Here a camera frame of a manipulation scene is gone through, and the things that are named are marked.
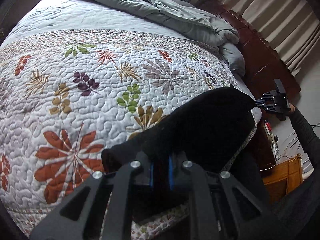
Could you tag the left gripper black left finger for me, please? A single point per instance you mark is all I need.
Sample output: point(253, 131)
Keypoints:
point(99, 208)

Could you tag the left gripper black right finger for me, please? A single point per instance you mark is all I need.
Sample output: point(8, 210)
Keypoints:
point(219, 206)

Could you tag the black pants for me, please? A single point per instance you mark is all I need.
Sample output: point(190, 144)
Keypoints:
point(209, 130)

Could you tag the right forearm dark sleeve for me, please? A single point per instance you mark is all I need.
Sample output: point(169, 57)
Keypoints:
point(306, 136)

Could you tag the right hand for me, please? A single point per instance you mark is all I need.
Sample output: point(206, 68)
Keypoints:
point(292, 109)

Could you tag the white power strip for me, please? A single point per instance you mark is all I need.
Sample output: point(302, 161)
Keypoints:
point(272, 139)

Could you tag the dark wooden headboard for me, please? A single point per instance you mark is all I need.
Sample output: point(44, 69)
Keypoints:
point(263, 64)

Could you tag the dark wooden nightstand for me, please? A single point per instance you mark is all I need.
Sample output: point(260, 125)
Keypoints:
point(263, 154)

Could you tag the grey pillow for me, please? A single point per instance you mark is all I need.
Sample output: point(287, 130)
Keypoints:
point(234, 58)

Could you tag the orange woven basket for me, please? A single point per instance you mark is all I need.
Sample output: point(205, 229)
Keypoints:
point(283, 179)

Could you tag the beige curtain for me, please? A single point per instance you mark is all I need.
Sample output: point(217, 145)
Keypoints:
point(289, 26)

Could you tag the grey-green duvet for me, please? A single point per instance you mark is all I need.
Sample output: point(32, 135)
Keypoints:
point(191, 22)

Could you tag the floral quilted bedspread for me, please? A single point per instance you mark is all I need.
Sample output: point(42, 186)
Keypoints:
point(78, 77)

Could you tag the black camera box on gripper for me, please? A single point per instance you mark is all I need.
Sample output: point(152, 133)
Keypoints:
point(280, 90)

